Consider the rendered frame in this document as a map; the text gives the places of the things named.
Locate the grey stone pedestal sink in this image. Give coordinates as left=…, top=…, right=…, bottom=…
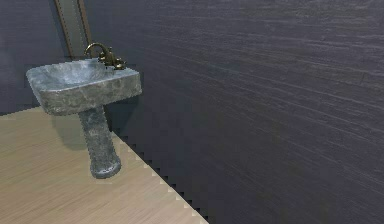
left=25, top=58, right=143, bottom=180

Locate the brown framed wall mirror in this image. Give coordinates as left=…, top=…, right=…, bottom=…
left=53, top=0, right=93, bottom=60

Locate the brass sink faucet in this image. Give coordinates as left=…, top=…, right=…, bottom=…
left=83, top=42, right=127, bottom=71

